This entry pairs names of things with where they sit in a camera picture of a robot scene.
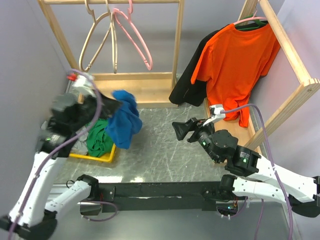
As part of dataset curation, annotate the green shirt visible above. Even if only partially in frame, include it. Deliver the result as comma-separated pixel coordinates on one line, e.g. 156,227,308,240
86,118,114,158

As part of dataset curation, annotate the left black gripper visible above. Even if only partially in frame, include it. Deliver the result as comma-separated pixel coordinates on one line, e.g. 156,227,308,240
70,88,124,131

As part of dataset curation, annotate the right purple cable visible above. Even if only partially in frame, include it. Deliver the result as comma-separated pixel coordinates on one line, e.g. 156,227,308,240
222,103,294,240

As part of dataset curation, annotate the middle beige wooden hanger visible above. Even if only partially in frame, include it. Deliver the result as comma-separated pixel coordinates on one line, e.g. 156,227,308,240
105,0,118,74

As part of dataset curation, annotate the pink hanger on back rack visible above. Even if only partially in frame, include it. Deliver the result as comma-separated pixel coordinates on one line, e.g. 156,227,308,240
112,0,153,71

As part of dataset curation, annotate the grey shirt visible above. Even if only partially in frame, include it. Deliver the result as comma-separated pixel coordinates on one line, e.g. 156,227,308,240
70,132,88,155

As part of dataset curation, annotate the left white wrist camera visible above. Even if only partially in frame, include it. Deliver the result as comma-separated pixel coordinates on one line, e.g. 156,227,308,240
67,73,96,97

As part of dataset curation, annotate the pink hanger under orange shirt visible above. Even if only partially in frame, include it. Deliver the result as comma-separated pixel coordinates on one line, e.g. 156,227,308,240
233,10,267,26

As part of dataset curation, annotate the purple cable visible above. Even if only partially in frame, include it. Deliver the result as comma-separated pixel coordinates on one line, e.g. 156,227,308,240
6,69,118,240
222,103,294,240

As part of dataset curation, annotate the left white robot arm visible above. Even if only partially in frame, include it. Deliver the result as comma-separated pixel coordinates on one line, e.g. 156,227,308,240
0,93,122,240

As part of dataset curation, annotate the green hanger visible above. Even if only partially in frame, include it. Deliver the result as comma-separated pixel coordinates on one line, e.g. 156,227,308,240
234,19,268,32

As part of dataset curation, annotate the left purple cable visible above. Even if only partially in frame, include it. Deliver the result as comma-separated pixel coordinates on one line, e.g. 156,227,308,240
6,69,118,240

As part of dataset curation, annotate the black shirt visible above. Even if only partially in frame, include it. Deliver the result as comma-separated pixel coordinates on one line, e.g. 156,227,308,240
168,22,268,107

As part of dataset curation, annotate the right wooden clothes rack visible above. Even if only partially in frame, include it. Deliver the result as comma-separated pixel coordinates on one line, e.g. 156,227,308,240
203,0,320,156

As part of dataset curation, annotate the orange t-shirt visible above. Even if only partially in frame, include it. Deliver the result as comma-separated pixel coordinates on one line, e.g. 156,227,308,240
190,24,280,128

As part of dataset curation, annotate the back wooden clothes rack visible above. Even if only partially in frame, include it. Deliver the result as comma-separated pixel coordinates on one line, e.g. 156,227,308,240
38,0,185,108

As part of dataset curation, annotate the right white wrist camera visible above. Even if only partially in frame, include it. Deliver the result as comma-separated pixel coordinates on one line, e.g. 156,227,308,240
203,104,226,126

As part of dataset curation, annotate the left beige wooden hanger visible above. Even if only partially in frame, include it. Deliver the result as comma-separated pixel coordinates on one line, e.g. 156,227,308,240
78,0,112,75

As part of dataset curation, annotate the beige wooden hanger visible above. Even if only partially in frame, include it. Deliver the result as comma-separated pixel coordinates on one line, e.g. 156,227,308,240
78,0,112,75
105,0,118,74

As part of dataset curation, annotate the blue tank top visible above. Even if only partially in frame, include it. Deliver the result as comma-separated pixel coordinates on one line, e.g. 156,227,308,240
104,90,143,150

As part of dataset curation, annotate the yellow plastic tray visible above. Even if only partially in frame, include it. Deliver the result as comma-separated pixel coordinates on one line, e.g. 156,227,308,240
69,144,116,163

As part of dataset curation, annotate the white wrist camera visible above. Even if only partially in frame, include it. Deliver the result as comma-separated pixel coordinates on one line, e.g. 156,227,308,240
67,73,96,97
203,104,226,126

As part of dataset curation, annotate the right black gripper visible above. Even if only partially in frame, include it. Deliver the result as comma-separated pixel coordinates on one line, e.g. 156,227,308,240
171,116,221,163

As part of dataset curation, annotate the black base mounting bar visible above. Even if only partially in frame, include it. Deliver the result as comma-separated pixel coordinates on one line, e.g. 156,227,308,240
85,181,236,211

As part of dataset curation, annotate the wooden clothes rack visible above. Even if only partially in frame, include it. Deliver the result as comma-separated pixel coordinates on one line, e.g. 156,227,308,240
203,0,320,156
38,0,185,108

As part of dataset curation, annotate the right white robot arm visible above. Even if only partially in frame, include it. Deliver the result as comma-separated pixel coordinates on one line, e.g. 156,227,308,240
172,117,320,218

